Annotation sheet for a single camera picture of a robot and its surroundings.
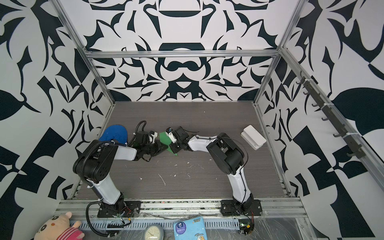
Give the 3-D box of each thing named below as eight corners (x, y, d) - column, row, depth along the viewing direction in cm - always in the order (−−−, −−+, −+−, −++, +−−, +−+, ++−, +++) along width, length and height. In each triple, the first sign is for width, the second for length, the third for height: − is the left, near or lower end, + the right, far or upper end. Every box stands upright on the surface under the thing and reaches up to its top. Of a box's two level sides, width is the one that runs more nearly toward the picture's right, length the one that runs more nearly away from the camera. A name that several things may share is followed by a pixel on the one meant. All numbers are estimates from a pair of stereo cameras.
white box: (254, 151, 95) (258, 145, 90) (239, 134, 103) (242, 128, 98) (263, 146, 98) (267, 140, 92) (248, 130, 105) (250, 124, 100)
